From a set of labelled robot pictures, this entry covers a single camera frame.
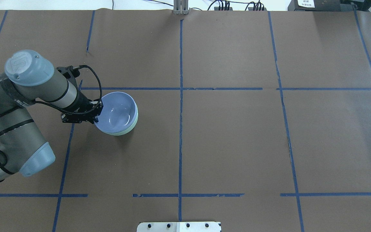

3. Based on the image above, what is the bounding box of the green bowl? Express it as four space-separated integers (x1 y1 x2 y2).
104 107 138 136

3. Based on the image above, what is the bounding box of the blue bowl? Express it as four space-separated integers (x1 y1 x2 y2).
94 92 138 136

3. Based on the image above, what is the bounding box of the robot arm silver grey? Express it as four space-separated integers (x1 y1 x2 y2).
0 50 103 183

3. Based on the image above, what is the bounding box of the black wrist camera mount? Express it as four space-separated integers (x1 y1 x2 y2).
56 66 81 88

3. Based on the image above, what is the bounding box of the black box device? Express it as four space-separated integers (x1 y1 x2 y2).
287 0 354 12

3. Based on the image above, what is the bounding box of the white pedestal column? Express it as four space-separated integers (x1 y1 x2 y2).
137 221 222 232

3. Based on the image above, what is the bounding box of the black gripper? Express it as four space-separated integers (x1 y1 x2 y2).
61 92 103 124

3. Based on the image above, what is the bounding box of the aluminium frame post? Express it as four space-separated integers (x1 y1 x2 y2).
173 0 190 15

